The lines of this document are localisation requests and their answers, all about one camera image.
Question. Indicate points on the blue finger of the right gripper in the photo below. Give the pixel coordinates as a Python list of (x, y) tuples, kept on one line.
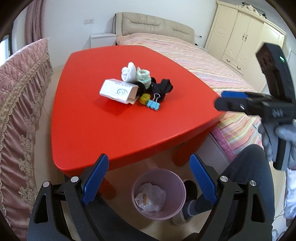
[(233, 94)]

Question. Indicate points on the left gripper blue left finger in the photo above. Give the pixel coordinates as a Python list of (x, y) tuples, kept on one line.
[(92, 179)]

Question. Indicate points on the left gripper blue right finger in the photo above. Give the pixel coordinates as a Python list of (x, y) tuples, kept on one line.
[(205, 177)]

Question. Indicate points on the beige padded headboard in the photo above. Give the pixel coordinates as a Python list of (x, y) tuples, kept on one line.
[(125, 23)]

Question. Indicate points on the red table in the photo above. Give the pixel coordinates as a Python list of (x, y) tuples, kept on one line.
[(85, 124)]

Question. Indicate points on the pink curtain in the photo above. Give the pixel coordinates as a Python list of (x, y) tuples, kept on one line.
[(34, 21)]

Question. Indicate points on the bed with striped sheet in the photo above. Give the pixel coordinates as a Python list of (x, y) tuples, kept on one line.
[(235, 131)]

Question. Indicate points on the right gloved hand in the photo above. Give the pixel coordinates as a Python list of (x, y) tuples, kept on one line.
[(285, 132)]

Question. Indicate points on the white cardboard box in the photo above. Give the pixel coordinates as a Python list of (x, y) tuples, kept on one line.
[(119, 91)]

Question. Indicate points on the yellow tape measure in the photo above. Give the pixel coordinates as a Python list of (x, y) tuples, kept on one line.
[(144, 99)]

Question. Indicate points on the pink quilted sofa cover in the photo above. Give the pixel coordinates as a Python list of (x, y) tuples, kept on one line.
[(25, 77)]

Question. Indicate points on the person leg dark trousers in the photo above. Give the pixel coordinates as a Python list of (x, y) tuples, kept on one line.
[(244, 209)]

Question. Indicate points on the window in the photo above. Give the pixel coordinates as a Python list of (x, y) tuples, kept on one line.
[(5, 49)]

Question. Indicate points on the pink trash bin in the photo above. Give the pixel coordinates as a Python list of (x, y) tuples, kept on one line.
[(168, 181)]

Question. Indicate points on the green white sock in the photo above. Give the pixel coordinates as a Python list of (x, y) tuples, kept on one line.
[(143, 76)]

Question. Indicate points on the beige slipper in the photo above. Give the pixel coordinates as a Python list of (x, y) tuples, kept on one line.
[(182, 218)]

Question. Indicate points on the light blue binder clip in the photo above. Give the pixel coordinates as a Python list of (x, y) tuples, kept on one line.
[(154, 104)]

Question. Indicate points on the wooden clothespin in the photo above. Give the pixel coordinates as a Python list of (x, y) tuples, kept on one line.
[(144, 199)]

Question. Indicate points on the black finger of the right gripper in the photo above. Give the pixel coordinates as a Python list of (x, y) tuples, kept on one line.
[(245, 105)]

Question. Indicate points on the cream wardrobe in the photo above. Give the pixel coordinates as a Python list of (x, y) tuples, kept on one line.
[(237, 33)]

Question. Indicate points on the white nightstand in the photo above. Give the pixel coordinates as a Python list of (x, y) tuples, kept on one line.
[(102, 40)]

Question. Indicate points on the black cloth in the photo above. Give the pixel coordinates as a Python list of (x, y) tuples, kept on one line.
[(159, 90)]

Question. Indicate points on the wall socket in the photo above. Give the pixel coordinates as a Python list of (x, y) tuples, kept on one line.
[(88, 21)]

